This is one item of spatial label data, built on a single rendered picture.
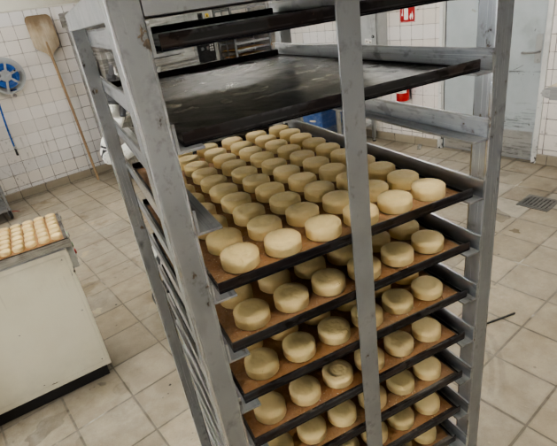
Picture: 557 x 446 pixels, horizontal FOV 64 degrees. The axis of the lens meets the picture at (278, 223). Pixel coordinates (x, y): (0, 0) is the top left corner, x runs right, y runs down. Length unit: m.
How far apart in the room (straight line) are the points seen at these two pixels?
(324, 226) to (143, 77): 0.30
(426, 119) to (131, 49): 0.49
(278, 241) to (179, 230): 0.15
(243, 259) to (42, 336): 2.17
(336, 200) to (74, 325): 2.14
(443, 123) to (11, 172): 6.06
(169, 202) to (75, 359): 2.35
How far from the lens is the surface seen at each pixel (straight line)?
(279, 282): 0.66
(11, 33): 6.42
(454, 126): 0.73
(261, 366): 0.66
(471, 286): 0.81
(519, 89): 5.10
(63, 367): 2.79
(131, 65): 0.43
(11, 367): 2.74
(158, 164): 0.45
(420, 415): 0.98
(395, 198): 0.67
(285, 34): 1.16
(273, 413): 0.73
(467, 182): 0.73
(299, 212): 0.65
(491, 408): 2.42
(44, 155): 6.54
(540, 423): 2.42
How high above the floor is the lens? 1.79
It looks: 26 degrees down
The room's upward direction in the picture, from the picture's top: 9 degrees counter-clockwise
